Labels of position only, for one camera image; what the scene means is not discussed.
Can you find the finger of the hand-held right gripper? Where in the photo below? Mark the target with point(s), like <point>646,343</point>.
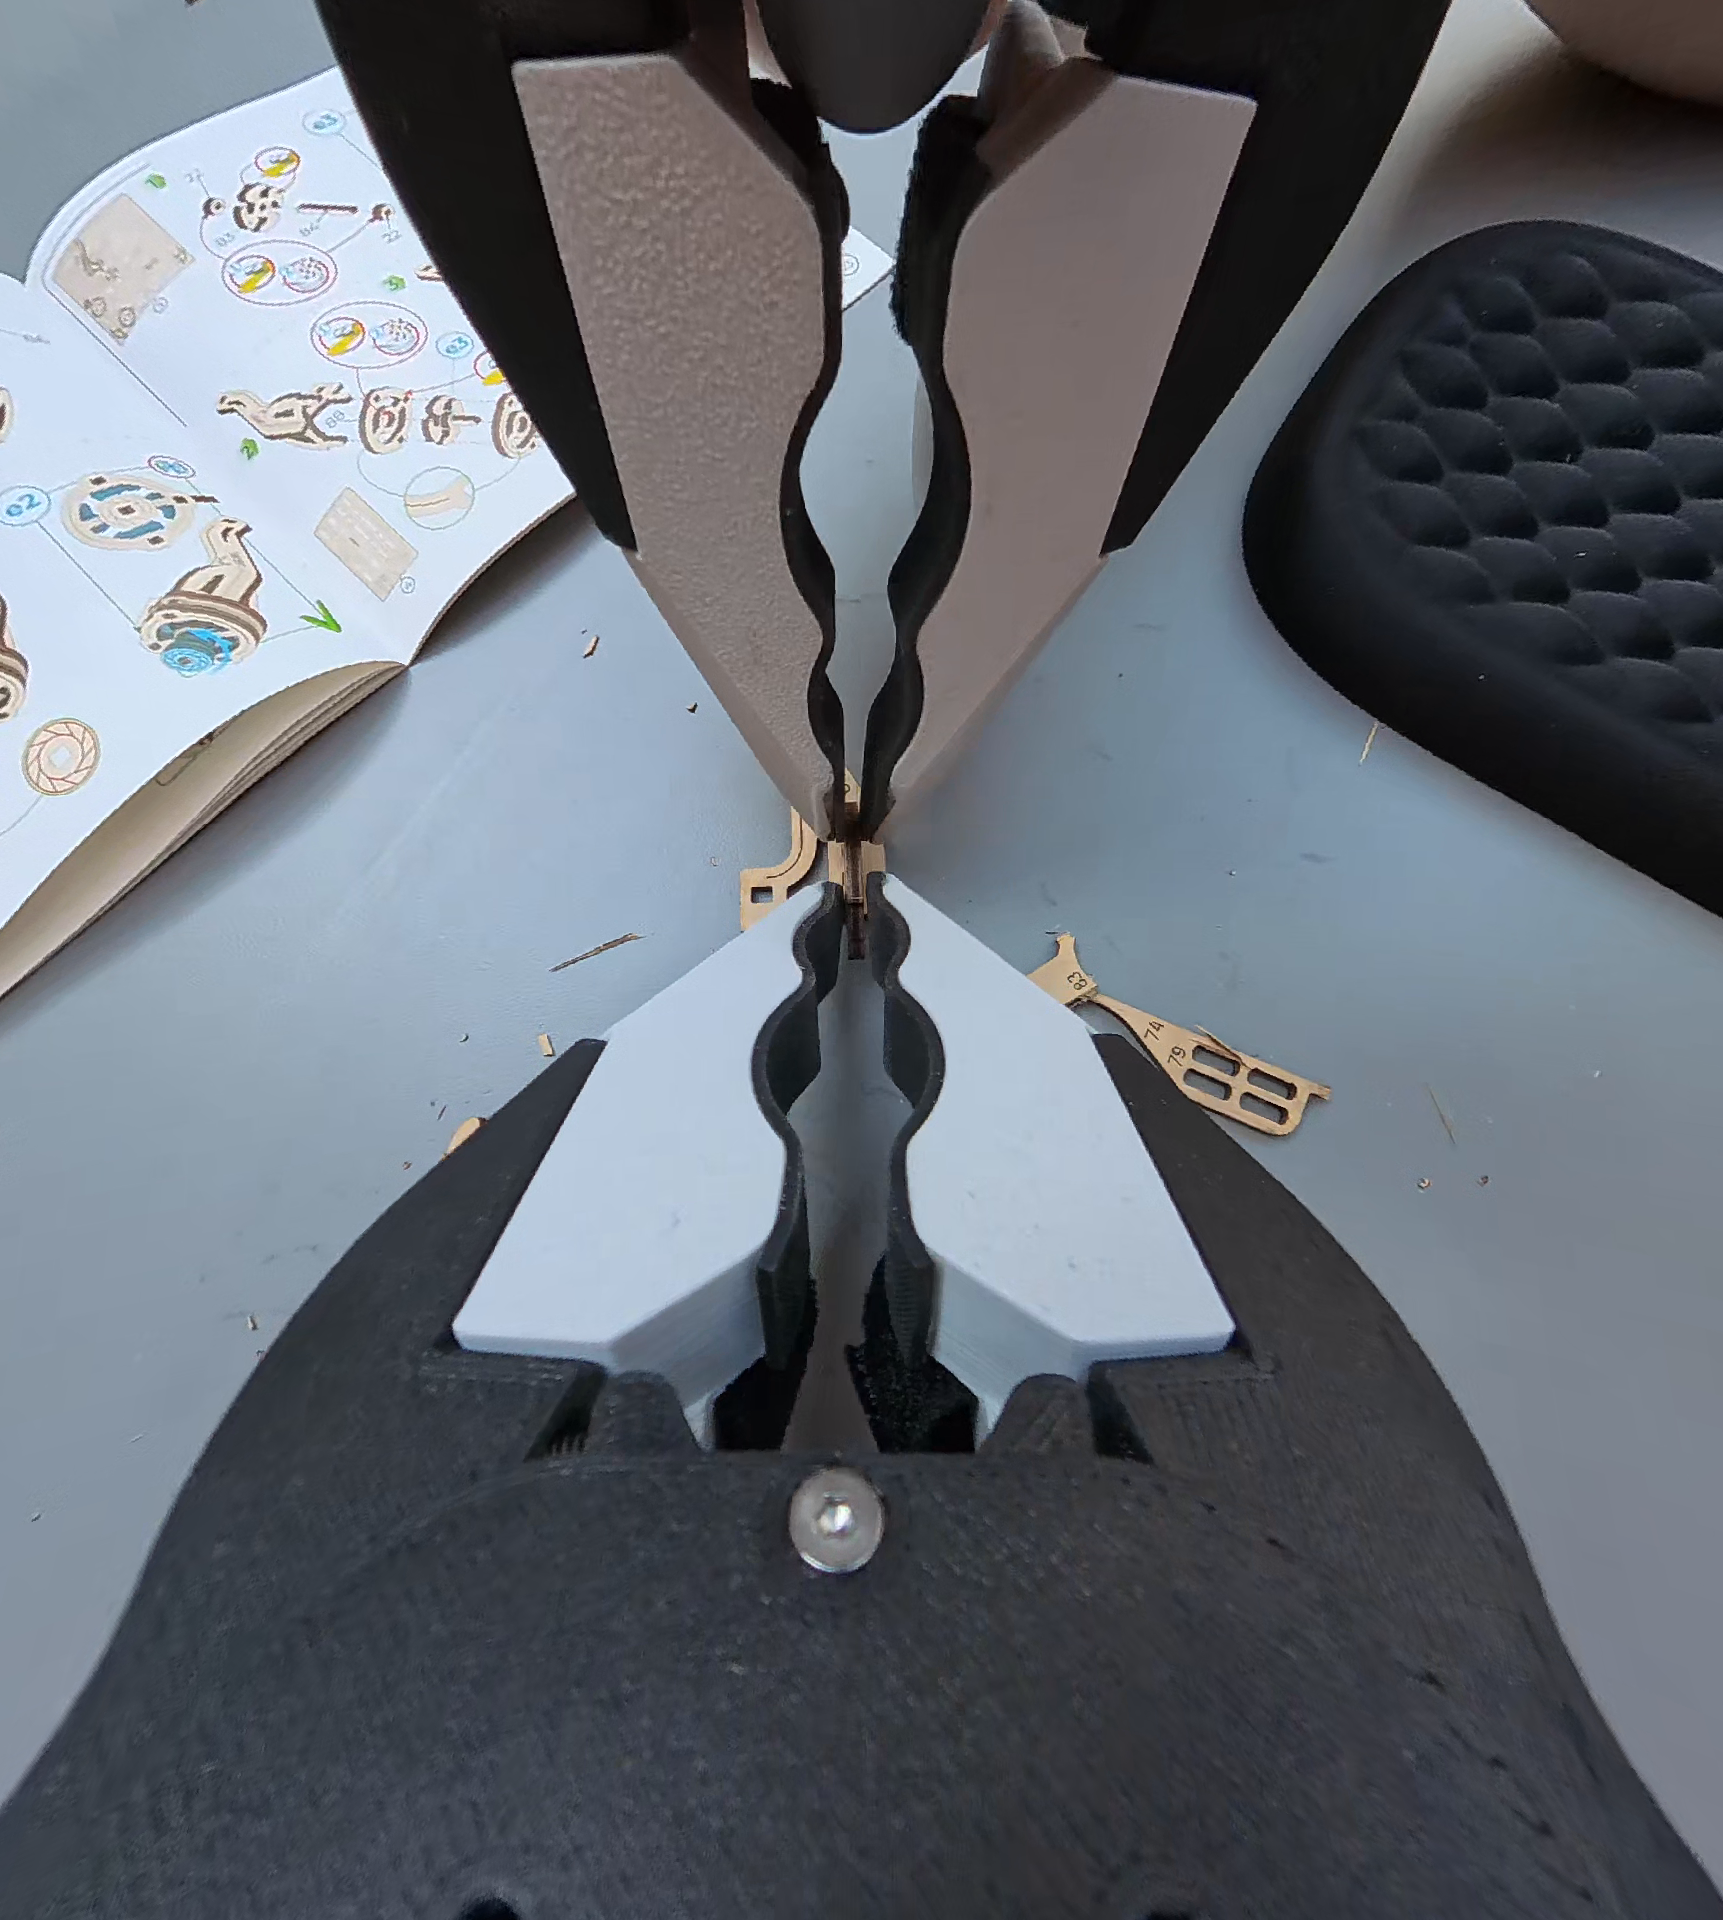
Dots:
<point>1072,344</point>
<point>682,374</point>

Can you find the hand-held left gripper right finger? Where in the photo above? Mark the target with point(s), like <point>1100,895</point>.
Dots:
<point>1056,1200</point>

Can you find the long wood splinter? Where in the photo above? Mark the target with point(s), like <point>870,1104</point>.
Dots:
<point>594,952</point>

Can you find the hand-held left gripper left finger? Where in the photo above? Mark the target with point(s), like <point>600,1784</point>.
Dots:
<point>636,1200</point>

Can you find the open instruction booklet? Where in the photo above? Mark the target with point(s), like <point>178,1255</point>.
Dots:
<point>126,525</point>

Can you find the person's right forearm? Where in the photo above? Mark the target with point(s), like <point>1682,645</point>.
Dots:
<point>1686,45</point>

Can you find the wooden frame offcut with slots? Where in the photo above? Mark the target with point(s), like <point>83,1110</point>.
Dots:
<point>1222,1072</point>

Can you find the black padded wrist rest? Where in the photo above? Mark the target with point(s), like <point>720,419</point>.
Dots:
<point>1582,554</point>

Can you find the small dark-edged wooden model part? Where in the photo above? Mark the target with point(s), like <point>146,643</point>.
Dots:
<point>852,862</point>

